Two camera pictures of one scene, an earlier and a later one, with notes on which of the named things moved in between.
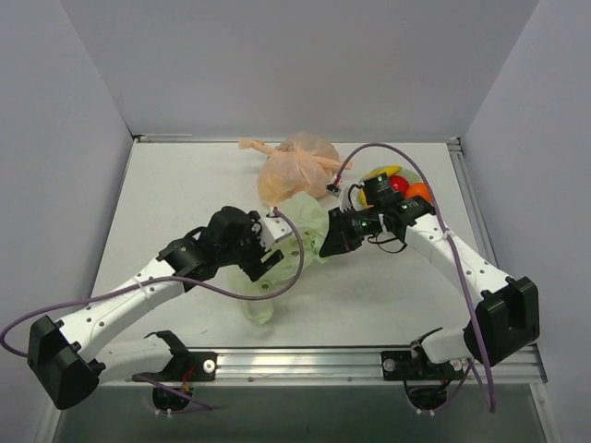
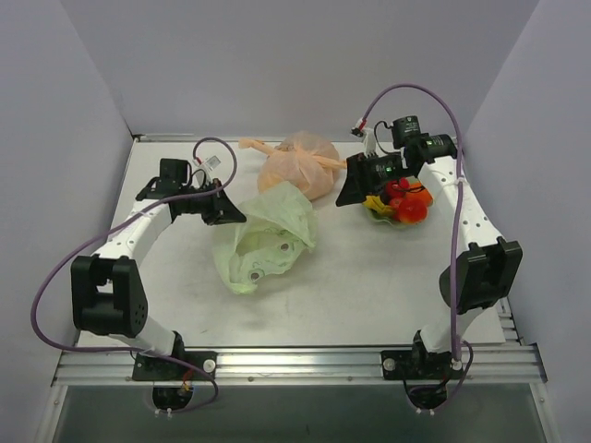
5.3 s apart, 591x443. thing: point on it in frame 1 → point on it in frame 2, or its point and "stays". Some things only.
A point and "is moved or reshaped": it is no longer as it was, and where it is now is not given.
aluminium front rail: x=525 y=366 stays
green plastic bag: x=308 y=220 is moved or reshaped
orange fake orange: x=418 y=189 stays
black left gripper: x=257 y=263 → x=216 y=203
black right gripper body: x=343 y=229 → x=361 y=173
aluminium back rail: x=164 y=137 stays
